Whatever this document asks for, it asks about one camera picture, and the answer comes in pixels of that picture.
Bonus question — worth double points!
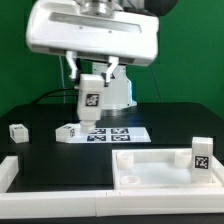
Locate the black cables at base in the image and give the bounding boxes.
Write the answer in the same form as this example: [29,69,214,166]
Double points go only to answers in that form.
[30,87,81,106]

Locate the fiducial marker sheet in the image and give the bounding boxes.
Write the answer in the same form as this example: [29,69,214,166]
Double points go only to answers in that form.
[69,127,151,144]

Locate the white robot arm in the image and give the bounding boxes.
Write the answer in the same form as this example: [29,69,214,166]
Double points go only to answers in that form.
[26,0,178,110]

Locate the white U-shaped fence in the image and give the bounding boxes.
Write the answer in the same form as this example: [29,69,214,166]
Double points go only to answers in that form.
[0,156,224,219]

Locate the white square table top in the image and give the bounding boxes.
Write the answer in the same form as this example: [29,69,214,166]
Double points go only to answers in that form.
[112,148,224,190]

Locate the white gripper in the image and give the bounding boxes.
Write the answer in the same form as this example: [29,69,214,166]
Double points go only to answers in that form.
[26,0,159,86]

